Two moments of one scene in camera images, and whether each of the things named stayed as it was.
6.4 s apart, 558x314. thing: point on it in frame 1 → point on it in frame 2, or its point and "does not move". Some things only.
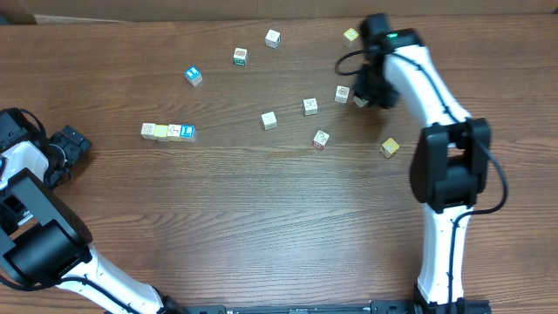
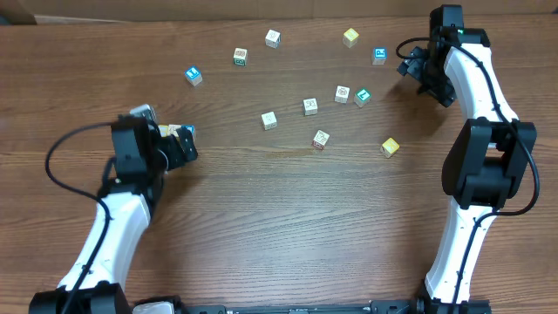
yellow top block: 350,36 does not move
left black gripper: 72,145 → 179,157
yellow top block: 161,133 does not move
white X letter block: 173,132 does not move
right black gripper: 364,90 → 412,68
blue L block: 187,132 does not move
